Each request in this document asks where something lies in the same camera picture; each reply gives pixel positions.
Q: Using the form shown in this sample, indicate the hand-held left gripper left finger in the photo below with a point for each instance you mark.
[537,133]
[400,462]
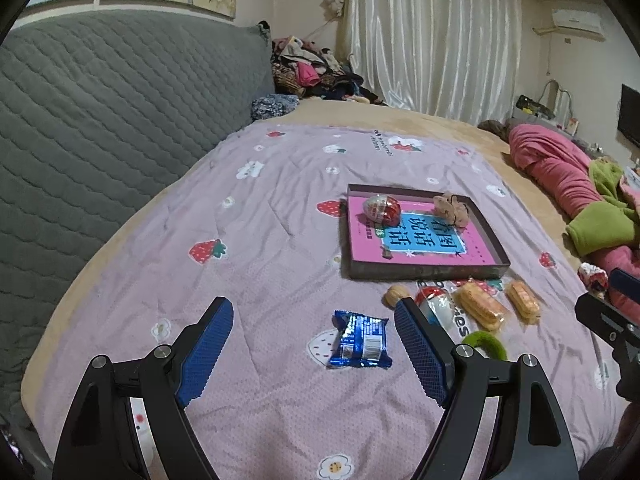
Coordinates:
[207,350]

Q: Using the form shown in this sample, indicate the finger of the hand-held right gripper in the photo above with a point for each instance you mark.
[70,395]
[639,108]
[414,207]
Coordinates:
[627,287]
[602,317]

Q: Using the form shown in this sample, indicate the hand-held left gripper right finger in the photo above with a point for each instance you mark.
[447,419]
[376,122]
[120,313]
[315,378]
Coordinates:
[422,355]

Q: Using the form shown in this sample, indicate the blue-red egg toy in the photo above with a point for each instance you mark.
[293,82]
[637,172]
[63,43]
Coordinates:
[440,305]

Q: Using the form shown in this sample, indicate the blue snack packet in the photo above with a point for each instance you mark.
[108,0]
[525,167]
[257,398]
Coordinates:
[361,340]

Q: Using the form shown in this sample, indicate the small yellow biscuit packet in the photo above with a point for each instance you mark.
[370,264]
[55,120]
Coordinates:
[522,301]

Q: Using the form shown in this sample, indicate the shallow grey cardboard tray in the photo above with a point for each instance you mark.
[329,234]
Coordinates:
[425,271]

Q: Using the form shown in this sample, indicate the red white printed cloth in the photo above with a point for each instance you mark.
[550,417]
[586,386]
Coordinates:
[592,277]

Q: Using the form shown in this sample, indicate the walnut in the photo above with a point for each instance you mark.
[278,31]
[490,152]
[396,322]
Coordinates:
[396,295]

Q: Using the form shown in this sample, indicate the green fleece garment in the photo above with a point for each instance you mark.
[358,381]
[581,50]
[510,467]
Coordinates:
[600,220]

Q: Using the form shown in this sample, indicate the large yellow biscuit packet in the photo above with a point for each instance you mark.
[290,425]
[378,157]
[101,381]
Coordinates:
[480,305]

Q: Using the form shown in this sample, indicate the pink book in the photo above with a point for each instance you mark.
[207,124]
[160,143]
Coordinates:
[425,242]

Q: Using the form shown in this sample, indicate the purple strawberry printed blanket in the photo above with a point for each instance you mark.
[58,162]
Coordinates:
[275,240]

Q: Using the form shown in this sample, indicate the pink blanket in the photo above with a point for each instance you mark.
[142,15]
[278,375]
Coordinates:
[555,165]

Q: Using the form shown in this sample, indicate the beige dotted scrunchie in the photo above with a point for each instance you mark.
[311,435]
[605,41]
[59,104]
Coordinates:
[452,207]

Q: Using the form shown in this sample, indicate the red toy egg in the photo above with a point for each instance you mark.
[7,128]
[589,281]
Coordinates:
[382,209]

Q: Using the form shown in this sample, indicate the white curved tube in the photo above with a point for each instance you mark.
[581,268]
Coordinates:
[562,97]

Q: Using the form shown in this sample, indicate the brown cloth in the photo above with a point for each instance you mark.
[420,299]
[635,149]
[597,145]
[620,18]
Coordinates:
[492,129]

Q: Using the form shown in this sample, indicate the grey quilted cover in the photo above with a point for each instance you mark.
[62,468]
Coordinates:
[100,135]

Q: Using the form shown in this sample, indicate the blue floral cloth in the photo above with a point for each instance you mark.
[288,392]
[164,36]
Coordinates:
[274,106]

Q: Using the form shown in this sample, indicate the white air conditioner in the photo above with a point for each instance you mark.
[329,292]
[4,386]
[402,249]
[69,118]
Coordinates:
[577,22]

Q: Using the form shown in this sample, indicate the pile of clothes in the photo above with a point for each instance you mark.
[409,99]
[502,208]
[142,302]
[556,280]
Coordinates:
[315,72]

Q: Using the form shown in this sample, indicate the white satin curtain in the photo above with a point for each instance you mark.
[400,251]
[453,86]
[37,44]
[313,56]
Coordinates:
[435,35]

